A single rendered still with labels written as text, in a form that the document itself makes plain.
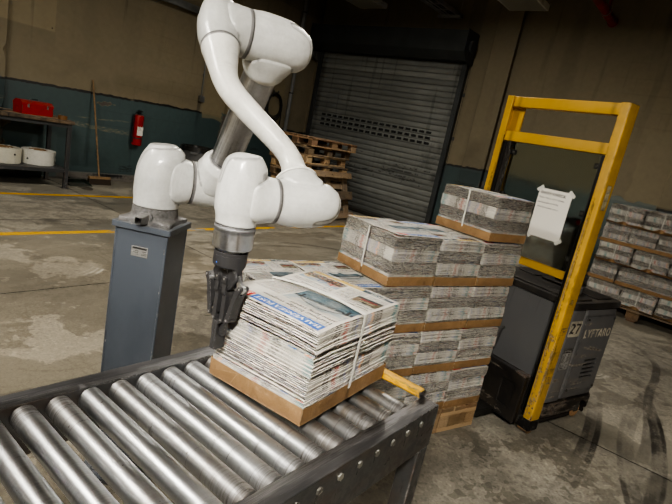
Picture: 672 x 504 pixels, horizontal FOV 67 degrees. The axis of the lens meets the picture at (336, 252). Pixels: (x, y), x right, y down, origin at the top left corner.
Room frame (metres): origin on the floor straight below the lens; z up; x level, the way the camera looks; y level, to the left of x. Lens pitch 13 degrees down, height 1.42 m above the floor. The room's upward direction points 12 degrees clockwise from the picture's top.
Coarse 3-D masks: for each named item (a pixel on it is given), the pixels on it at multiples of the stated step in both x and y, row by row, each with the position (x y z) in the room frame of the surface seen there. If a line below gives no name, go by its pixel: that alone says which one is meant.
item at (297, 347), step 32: (256, 288) 1.15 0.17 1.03; (288, 288) 1.22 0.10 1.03; (256, 320) 1.06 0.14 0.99; (288, 320) 1.02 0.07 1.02; (320, 320) 1.04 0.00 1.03; (352, 320) 1.08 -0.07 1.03; (224, 352) 1.11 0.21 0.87; (256, 352) 1.06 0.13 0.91; (288, 352) 1.02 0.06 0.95; (320, 352) 0.98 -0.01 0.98; (288, 384) 1.01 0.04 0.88; (320, 384) 1.02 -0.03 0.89
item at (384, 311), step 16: (304, 272) 1.37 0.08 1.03; (320, 272) 1.41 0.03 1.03; (320, 288) 1.27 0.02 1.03; (336, 288) 1.29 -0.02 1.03; (352, 288) 1.32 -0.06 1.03; (368, 304) 1.21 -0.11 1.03; (384, 304) 1.24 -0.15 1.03; (384, 320) 1.22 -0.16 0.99; (368, 336) 1.17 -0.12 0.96; (384, 336) 1.25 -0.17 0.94; (368, 352) 1.20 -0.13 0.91; (384, 352) 1.28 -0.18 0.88; (368, 368) 1.21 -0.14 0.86
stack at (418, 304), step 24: (264, 264) 2.08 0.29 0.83; (288, 264) 2.16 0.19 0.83; (312, 264) 2.25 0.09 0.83; (336, 264) 2.34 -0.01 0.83; (384, 288) 2.11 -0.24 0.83; (408, 288) 2.20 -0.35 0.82; (432, 288) 2.30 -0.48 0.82; (456, 288) 2.39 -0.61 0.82; (408, 312) 2.22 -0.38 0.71; (432, 312) 2.31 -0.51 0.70; (456, 312) 2.40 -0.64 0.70; (408, 336) 2.23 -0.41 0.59; (432, 336) 2.33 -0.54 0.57; (456, 336) 2.44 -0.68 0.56; (408, 360) 2.26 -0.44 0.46; (432, 360) 2.35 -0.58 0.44; (384, 384) 2.19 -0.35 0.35; (432, 384) 2.38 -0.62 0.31; (432, 432) 2.44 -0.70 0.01
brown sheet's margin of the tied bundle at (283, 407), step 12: (216, 360) 1.11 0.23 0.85; (216, 372) 1.11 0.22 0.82; (228, 372) 1.09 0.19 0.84; (240, 384) 1.07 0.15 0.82; (252, 384) 1.05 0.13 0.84; (252, 396) 1.05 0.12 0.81; (264, 396) 1.03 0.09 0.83; (276, 396) 1.01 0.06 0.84; (336, 396) 1.09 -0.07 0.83; (276, 408) 1.01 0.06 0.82; (288, 408) 0.99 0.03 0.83; (300, 408) 0.98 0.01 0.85; (312, 408) 1.00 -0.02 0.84; (324, 408) 1.05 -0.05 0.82; (300, 420) 0.97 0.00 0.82
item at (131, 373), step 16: (192, 352) 1.22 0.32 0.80; (208, 352) 1.24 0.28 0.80; (128, 368) 1.08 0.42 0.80; (144, 368) 1.09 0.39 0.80; (160, 368) 1.11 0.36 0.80; (64, 384) 0.96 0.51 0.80; (80, 384) 0.97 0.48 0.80; (96, 384) 0.99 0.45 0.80; (0, 400) 0.87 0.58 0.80; (16, 400) 0.88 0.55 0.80; (32, 400) 0.89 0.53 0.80; (48, 400) 0.91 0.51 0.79; (0, 416) 0.84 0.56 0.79
